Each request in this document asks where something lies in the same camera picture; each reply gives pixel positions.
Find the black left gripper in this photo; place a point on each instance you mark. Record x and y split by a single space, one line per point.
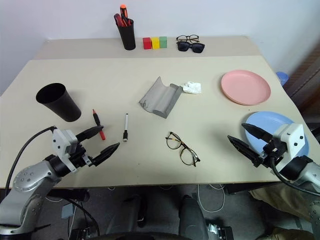
80 156

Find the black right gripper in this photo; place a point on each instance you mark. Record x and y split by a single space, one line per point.
273 148

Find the red marker pen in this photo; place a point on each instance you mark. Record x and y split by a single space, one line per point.
102 136

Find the white marker with black cap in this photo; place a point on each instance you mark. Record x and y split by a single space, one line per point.
126 125

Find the tortoiseshell glasses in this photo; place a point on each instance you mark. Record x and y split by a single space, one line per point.
174 141

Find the grey glasses case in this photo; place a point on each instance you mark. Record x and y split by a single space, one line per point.
160 97

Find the white tissue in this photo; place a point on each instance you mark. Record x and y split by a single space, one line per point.
192 87

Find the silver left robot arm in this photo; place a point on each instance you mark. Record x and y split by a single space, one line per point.
27 180

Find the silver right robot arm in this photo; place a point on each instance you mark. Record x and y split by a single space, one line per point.
311 172

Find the blue plate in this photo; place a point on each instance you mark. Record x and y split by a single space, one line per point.
270 122

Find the wide black plastic cup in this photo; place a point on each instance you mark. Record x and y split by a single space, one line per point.
62 107

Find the pink plate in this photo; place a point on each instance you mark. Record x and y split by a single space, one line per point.
245 86

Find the black bar under table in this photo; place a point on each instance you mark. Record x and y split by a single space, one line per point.
70 195

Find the khaki cloth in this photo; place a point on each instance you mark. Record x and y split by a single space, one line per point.
280 200

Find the blue plastic container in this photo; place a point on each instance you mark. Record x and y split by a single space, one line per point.
282 77

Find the small grey box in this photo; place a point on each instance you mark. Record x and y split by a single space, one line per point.
68 212

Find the large dark rounded shape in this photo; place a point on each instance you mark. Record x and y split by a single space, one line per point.
192 217

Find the tall black pen holder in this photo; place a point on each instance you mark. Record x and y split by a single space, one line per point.
127 37

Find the red block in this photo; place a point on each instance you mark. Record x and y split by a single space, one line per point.
147 43

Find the yellow block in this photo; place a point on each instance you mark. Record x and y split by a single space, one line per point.
155 43

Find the black sunglasses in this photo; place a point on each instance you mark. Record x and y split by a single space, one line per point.
183 46

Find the green block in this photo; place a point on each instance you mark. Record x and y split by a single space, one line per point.
163 42

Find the orange and black screwdriver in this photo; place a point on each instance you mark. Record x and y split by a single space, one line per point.
123 11

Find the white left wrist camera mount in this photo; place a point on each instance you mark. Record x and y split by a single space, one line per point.
61 141

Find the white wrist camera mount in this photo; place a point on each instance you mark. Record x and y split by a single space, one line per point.
292 140
61 141

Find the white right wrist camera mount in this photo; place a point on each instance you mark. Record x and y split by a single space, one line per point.
292 140

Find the silver metal bracket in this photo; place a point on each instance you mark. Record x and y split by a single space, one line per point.
221 231

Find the brown thin-frame glasses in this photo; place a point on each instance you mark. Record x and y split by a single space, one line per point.
182 38

